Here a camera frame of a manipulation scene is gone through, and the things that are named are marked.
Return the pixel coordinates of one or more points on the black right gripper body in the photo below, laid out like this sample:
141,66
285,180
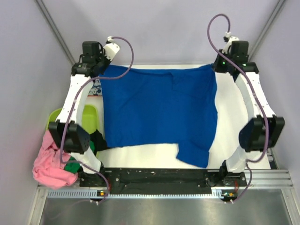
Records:
220,66

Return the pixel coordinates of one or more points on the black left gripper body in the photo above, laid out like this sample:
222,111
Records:
102,61

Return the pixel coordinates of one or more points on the royal blue printed t-shirt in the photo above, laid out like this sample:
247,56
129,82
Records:
155,106

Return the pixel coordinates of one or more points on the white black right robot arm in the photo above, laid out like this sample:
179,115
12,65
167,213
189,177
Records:
263,127

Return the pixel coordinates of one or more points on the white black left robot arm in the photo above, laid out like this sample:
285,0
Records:
67,131

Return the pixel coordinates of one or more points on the folded navy cartoon t-shirt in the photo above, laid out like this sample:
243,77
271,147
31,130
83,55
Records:
96,89

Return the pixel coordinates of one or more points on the lime green plastic basket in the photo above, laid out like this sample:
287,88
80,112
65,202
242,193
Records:
90,118

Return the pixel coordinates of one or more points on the black crumpled t-shirt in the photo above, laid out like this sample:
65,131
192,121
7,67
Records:
97,142

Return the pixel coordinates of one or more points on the green crumpled t-shirt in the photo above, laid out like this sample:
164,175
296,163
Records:
75,167

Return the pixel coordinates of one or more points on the pink crumpled t-shirt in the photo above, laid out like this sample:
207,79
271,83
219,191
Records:
47,168

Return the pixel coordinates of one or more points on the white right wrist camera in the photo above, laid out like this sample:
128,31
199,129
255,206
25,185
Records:
228,38

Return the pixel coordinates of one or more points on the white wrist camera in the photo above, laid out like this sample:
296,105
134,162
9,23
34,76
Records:
228,38
111,48

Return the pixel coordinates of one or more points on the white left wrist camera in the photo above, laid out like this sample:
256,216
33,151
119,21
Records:
111,48

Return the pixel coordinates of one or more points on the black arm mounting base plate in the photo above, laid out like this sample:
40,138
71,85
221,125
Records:
155,181

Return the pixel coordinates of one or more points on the aluminium frame rail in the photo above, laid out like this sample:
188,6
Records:
259,179

